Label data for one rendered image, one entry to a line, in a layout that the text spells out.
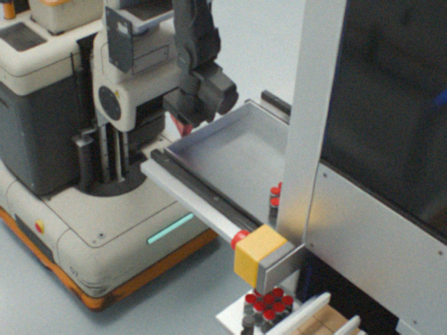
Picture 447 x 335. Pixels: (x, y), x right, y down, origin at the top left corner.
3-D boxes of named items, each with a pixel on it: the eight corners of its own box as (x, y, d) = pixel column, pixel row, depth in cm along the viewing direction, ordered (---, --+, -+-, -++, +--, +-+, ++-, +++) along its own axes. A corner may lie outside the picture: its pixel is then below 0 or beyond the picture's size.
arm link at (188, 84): (197, 49, 142) (176, 61, 139) (221, 68, 140) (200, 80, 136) (193, 75, 147) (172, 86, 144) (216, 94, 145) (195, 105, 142)
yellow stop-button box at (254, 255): (292, 274, 121) (296, 246, 116) (262, 296, 117) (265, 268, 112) (260, 249, 125) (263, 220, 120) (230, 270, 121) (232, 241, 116)
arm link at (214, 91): (210, 26, 138) (178, 44, 134) (252, 58, 134) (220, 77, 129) (204, 71, 147) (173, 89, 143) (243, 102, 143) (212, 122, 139)
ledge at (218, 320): (322, 331, 124) (323, 324, 123) (271, 373, 117) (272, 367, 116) (265, 284, 131) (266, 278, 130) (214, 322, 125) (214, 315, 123)
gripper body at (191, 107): (193, 131, 146) (198, 105, 140) (161, 102, 150) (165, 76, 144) (216, 118, 149) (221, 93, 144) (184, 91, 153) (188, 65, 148)
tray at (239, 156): (362, 187, 149) (364, 174, 147) (277, 248, 136) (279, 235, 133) (248, 112, 167) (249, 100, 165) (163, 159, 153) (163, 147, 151)
